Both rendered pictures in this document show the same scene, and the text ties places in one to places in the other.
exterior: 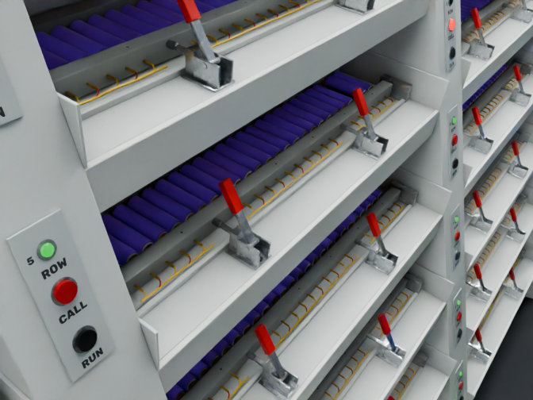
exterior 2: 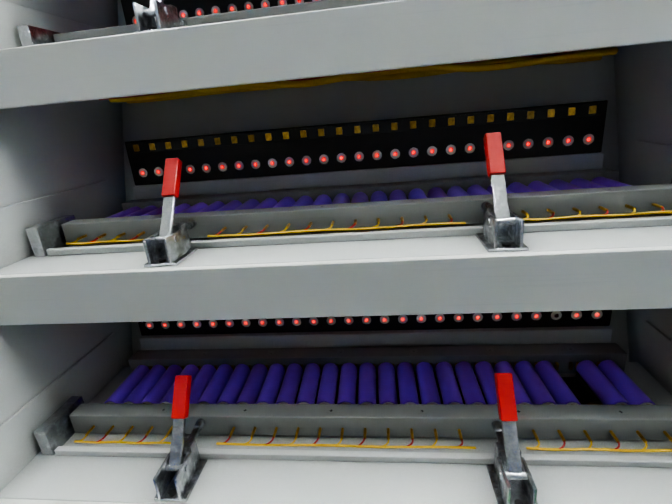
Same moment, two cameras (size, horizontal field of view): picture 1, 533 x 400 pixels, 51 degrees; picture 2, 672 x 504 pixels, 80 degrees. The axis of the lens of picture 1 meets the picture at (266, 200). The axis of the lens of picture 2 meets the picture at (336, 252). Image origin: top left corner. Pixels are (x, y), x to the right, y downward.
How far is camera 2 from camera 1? 0.55 m
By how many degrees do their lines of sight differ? 59
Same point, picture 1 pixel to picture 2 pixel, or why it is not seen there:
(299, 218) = (276, 491)
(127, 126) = (56, 266)
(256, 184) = (277, 416)
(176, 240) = (150, 412)
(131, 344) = not seen: outside the picture
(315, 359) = not seen: outside the picture
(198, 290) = (108, 472)
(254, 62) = (236, 257)
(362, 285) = not seen: outside the picture
